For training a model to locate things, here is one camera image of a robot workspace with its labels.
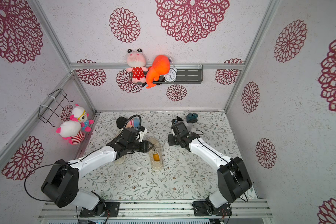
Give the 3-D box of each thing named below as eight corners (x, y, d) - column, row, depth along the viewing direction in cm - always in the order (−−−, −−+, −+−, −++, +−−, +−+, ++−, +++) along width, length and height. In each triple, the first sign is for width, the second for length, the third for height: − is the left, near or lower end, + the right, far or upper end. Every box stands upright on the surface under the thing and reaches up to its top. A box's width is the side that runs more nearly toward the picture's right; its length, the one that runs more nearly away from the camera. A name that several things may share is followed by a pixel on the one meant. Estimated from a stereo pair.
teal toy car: (186, 124, 114) (188, 116, 107) (186, 121, 117) (187, 113, 109) (196, 124, 114) (198, 116, 107) (195, 121, 117) (197, 113, 109)
